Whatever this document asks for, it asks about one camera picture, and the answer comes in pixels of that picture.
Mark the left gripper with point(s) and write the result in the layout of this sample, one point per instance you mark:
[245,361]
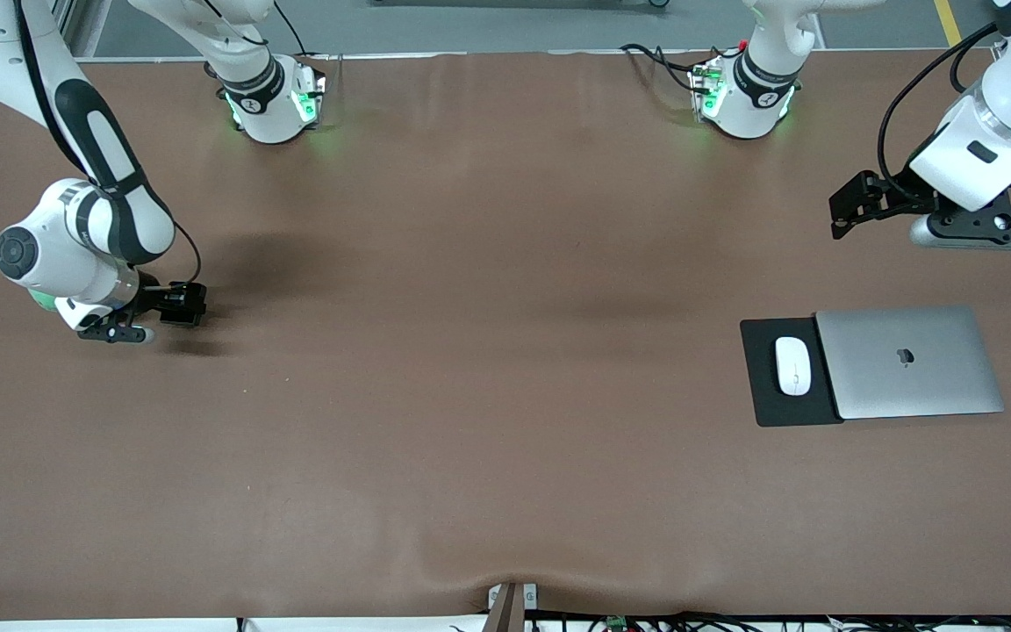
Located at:
[902,192]

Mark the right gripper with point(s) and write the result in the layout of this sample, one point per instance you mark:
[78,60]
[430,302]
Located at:
[153,299]

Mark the white computer mouse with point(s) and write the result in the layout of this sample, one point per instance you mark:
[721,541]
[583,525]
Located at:
[793,367]

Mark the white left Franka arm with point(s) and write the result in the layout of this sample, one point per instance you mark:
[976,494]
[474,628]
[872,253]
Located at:
[760,88]

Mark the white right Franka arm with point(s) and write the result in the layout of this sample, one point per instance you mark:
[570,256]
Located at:
[93,228]

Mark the black mouse pad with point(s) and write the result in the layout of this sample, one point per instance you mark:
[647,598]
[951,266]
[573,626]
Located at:
[760,386]

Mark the silver Apple laptop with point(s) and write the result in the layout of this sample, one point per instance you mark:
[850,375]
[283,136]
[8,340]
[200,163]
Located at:
[909,386]

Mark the small green circuit board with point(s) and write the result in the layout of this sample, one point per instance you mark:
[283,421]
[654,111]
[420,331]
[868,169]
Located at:
[617,624]

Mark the aluminium frame profile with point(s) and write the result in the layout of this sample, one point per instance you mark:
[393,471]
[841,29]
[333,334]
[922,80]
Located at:
[67,22]

